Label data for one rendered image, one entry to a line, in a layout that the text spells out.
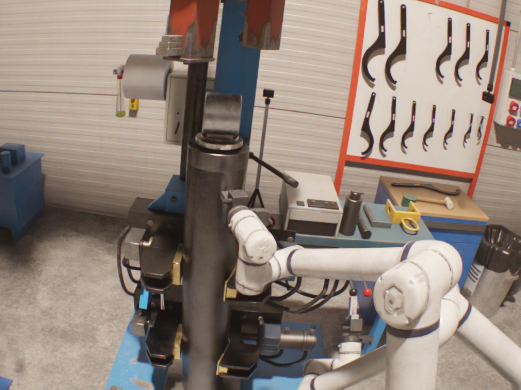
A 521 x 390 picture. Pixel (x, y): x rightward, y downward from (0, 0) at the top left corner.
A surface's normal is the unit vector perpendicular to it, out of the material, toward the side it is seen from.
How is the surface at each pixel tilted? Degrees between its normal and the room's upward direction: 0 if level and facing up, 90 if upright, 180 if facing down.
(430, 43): 90
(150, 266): 0
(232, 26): 90
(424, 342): 72
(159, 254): 0
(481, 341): 76
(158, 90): 116
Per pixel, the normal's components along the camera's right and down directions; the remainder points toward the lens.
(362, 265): -0.82, -0.11
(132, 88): -0.07, 0.65
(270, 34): 0.81, 0.30
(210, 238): 0.07, 0.39
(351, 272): -0.74, 0.36
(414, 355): -0.25, 0.10
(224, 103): 0.13, -0.33
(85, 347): 0.11, -0.92
